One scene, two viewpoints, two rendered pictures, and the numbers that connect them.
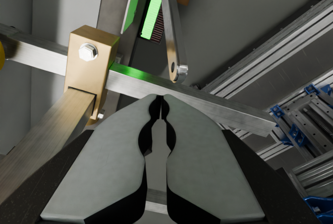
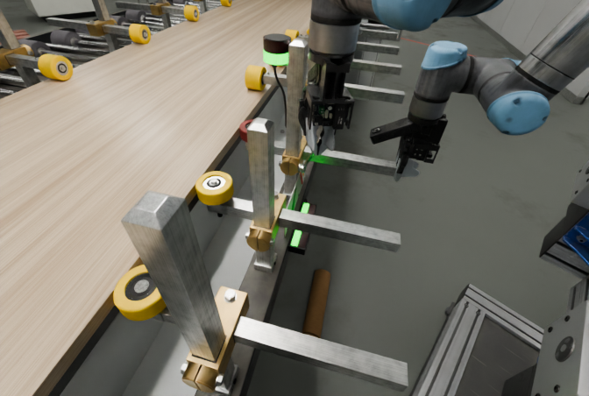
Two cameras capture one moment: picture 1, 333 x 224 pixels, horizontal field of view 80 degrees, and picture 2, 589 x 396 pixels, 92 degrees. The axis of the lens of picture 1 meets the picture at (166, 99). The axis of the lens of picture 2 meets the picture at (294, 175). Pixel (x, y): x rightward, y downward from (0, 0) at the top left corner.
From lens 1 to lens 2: 60 cm
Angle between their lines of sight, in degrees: 80
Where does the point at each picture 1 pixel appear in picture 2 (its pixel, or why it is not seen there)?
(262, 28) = (420, 364)
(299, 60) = (484, 374)
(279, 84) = not seen: outside the picture
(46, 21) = (209, 262)
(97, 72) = (277, 204)
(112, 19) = not seen: hidden behind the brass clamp
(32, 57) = (241, 204)
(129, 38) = (282, 247)
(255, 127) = (386, 236)
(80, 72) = not seen: hidden behind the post
